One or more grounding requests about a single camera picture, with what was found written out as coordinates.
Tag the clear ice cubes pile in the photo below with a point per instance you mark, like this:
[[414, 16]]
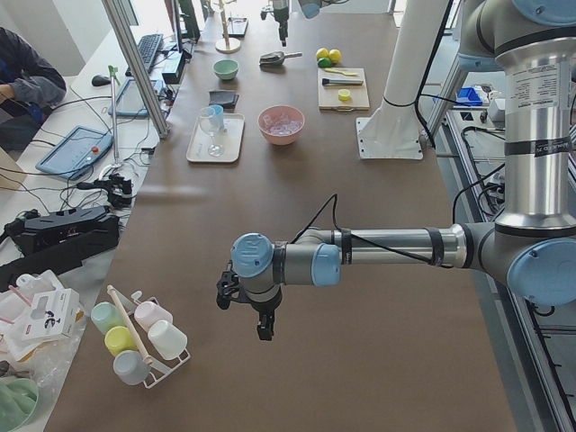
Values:
[[282, 124]]

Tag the green cup on rack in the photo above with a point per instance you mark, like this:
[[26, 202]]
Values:
[[106, 316]]

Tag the light blue cup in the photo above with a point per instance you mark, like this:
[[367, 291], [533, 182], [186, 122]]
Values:
[[218, 116]]

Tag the grey-blue cup on rack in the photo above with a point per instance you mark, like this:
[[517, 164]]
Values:
[[130, 367]]

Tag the clear wine glass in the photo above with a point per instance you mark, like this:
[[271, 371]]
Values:
[[205, 122]]

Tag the white cup on rack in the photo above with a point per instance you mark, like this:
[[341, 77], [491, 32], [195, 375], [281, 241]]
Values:
[[167, 339]]

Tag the white product box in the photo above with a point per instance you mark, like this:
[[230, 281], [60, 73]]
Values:
[[52, 316]]

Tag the black equipment case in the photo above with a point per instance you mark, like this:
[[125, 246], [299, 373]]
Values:
[[58, 242]]

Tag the yellow lemon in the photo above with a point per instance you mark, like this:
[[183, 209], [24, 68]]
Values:
[[322, 53], [335, 55]]

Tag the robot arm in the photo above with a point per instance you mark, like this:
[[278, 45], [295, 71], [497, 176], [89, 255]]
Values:
[[529, 247], [310, 8]]

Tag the seated person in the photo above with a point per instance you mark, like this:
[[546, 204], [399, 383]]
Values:
[[30, 88]]

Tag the wooden cutting board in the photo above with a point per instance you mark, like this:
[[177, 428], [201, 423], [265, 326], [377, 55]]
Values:
[[328, 95]]

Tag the white cup rack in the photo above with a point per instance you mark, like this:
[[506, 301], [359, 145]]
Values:
[[160, 368]]

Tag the yellow lemon upper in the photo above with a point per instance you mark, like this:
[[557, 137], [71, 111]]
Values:
[[322, 53]]

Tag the yellow cup on rack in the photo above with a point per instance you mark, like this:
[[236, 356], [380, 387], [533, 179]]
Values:
[[119, 339]]

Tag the blue teach pendant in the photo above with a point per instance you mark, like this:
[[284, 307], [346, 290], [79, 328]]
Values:
[[76, 153], [129, 103]]

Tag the grey folded cloth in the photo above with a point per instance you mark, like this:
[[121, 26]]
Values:
[[225, 98]]

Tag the green bowl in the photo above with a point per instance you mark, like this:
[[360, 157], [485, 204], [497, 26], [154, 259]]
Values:
[[226, 69]]

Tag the mint green bowl corner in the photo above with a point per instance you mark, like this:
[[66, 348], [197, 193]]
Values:
[[19, 401]]

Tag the yellow plastic knife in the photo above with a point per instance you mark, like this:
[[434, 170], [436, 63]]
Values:
[[341, 72]]

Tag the black keyboard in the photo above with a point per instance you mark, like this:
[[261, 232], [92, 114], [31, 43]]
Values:
[[149, 46]]

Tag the wooden mug tree stand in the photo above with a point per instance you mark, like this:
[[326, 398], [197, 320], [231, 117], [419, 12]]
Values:
[[226, 44]]

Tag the computer monitor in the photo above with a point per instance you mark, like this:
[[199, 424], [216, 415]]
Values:
[[186, 27]]

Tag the cream rabbit serving tray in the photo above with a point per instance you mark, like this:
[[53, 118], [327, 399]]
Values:
[[230, 140]]

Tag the pink cup on rack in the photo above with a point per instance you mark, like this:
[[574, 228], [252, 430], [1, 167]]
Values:
[[147, 313]]

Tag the silver metal ice scoop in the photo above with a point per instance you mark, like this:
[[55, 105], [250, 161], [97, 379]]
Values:
[[276, 58]]

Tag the steel muddler cylinder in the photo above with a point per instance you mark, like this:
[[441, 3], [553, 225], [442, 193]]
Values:
[[341, 82]]

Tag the wooden rack handle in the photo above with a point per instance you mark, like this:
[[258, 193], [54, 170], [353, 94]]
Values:
[[147, 358]]

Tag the black computer mouse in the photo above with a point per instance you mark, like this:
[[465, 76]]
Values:
[[100, 80]]

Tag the aluminium frame post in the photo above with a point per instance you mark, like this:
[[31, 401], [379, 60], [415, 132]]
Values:
[[120, 24]]

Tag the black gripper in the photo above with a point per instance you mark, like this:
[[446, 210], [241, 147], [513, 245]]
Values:
[[265, 310], [281, 17]]

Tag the yellow lemon half slice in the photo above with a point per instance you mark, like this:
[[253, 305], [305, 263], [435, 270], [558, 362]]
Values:
[[344, 94]]

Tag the yellow lemon lower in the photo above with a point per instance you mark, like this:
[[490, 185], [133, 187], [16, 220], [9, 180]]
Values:
[[335, 55]]

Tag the blue teach pendant near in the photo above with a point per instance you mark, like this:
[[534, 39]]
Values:
[[76, 153]]

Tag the blue teach pendant far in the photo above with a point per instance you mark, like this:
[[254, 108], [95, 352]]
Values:
[[129, 103]]

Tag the pink bowl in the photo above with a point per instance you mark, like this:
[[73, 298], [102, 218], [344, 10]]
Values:
[[275, 110]]

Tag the blue parts bin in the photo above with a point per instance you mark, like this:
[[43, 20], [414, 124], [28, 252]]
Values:
[[468, 96]]

